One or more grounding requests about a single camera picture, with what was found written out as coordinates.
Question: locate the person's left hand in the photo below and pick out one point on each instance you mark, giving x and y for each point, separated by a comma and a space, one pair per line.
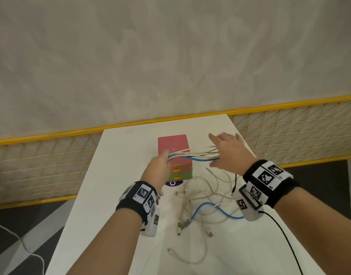
159, 168

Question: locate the person's left forearm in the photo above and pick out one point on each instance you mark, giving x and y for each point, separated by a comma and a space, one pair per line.
106, 246

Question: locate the person's right forearm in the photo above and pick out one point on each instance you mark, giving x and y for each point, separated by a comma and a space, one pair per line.
319, 231

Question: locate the person's right hand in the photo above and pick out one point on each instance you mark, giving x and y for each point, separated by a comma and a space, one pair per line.
233, 154

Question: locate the black wristband with markers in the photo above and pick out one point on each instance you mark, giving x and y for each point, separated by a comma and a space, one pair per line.
135, 197
270, 180

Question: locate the black left wristband with markers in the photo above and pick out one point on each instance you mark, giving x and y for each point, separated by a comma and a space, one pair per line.
135, 197

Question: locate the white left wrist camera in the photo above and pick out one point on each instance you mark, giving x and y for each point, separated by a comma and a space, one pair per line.
151, 226

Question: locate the pink drawer box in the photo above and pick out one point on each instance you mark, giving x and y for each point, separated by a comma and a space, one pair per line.
172, 143

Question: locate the dark blue round container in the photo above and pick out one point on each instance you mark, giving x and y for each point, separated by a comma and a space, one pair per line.
173, 183

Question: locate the black right wristband with markers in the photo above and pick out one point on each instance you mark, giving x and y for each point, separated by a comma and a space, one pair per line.
270, 180

